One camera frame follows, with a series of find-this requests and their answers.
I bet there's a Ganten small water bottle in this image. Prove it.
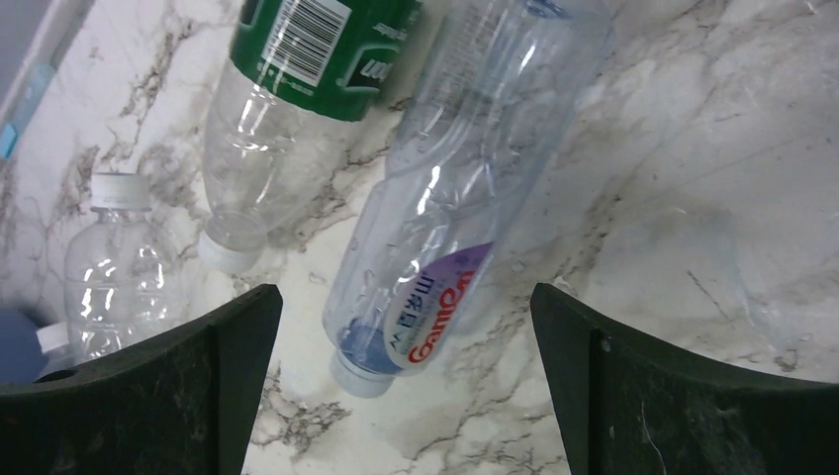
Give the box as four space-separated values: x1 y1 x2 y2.
323 1 613 398

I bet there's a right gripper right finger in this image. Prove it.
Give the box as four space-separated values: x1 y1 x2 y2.
530 283 838 474

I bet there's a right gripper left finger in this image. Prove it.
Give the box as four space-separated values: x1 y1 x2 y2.
1 284 283 474

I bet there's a dark green label bottle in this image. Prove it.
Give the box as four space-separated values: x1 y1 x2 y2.
197 0 420 274

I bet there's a blue plastic bin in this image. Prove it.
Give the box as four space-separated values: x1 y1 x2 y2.
1 308 47 384

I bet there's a clear bottle red cap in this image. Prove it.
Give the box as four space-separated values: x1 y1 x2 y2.
64 172 188 363

